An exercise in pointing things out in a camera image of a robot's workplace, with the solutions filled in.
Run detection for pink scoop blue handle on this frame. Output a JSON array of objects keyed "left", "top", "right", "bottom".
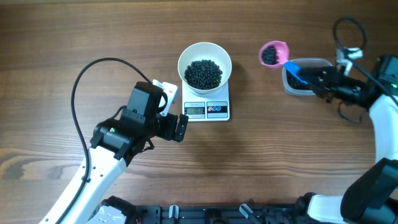
[{"left": 259, "top": 40, "right": 308, "bottom": 85}]

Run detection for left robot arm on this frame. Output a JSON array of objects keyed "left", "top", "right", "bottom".
[{"left": 42, "top": 80, "right": 188, "bottom": 223}]

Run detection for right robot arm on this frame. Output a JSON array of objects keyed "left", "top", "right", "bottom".
[{"left": 297, "top": 55, "right": 397, "bottom": 223}]

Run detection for white digital kitchen scale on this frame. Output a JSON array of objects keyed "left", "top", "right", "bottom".
[{"left": 182, "top": 82, "right": 230, "bottom": 122}]

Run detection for black beans in bowl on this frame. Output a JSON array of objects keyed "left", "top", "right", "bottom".
[{"left": 184, "top": 60, "right": 223, "bottom": 90}]

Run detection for black beans in scoop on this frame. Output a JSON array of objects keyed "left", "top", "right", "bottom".
[{"left": 261, "top": 45, "right": 278, "bottom": 65}]

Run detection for white bowl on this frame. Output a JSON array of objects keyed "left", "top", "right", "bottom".
[{"left": 177, "top": 42, "right": 233, "bottom": 95}]

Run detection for right black cable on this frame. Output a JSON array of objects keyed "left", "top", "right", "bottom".
[{"left": 332, "top": 16, "right": 398, "bottom": 125}]

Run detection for black cable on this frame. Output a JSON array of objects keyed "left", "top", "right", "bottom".
[
  {"left": 332, "top": 16, "right": 398, "bottom": 125},
  {"left": 54, "top": 57, "right": 153, "bottom": 224}
]

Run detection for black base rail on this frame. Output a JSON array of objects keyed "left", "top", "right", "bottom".
[{"left": 131, "top": 204, "right": 294, "bottom": 224}]

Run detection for left black cable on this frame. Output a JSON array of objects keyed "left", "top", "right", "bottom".
[{"left": 54, "top": 57, "right": 153, "bottom": 224}]

